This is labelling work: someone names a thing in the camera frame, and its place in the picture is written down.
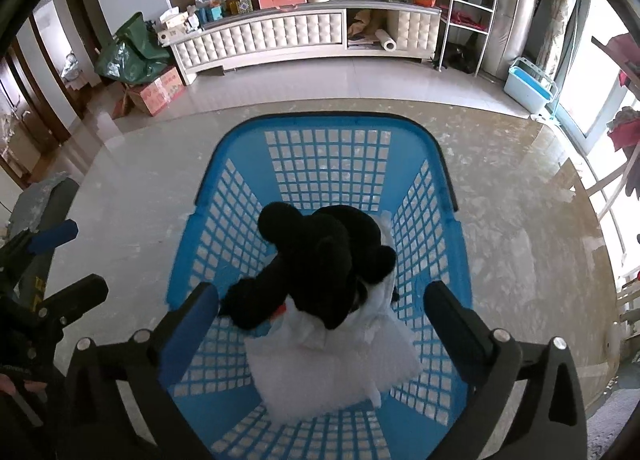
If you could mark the blue and white bucket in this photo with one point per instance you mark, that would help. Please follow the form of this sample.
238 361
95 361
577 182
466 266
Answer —
527 85

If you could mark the white tufted cabinet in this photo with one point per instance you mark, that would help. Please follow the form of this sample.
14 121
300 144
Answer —
280 35

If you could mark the clothes drying rack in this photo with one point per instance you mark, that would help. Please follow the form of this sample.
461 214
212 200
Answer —
625 130

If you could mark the person's left hand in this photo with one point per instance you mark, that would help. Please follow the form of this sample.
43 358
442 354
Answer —
35 385

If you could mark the white towel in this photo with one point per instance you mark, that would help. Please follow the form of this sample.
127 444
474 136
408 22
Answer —
325 380

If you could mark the black plush toy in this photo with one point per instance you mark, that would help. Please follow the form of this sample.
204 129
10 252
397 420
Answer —
315 260

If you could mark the white metal shelf rack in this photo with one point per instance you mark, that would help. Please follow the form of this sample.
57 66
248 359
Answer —
465 29

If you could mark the brown paper bag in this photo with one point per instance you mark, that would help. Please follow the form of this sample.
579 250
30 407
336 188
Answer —
365 23

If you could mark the white tissue box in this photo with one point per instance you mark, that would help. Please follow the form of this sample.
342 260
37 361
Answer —
172 33

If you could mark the brown wooden door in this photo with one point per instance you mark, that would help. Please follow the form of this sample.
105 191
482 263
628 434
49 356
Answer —
35 90

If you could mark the white paper roll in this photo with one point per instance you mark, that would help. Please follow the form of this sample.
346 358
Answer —
386 40

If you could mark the red printed cardboard box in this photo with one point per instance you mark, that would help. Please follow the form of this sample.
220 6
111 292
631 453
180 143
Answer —
160 90

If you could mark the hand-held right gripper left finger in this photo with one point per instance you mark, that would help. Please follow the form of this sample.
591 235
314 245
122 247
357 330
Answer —
187 335

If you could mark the green plastic bag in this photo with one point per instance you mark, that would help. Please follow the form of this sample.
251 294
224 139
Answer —
132 50

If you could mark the white quilted cloth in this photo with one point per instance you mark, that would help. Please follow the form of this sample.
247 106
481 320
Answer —
370 312

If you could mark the blue plastic lattice basket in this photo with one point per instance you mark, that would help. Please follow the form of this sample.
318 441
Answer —
320 121

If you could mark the patterned curtain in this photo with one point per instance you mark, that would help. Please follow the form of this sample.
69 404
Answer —
562 15

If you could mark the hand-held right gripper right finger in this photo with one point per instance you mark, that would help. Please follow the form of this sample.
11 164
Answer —
450 327

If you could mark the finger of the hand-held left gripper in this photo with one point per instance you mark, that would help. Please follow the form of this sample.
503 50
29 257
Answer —
85 292
55 235

